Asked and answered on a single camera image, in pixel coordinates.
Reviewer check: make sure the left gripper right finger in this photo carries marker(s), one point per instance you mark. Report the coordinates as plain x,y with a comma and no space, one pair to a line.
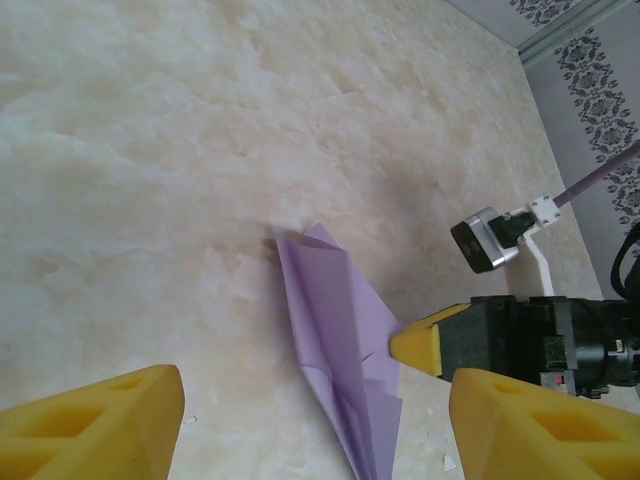
480,425

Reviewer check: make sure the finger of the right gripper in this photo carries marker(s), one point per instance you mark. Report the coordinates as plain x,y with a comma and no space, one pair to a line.
440,318
490,340

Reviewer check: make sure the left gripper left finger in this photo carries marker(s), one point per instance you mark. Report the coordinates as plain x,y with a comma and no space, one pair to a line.
150,400

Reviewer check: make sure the purple paper sheet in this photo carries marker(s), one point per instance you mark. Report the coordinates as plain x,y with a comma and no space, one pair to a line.
330,310

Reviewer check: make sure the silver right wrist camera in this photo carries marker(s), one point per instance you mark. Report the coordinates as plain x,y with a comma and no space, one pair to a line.
480,240

